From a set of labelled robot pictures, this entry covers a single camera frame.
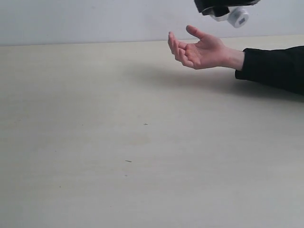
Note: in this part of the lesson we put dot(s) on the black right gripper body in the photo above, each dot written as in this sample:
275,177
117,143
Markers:
202,5

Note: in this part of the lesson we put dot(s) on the clear bottle blue white label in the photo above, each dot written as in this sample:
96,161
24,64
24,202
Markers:
236,16

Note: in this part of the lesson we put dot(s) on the forearm in black sleeve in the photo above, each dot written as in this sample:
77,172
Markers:
280,68

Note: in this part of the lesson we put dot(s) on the person's open bare hand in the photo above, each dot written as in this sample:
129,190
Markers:
208,52

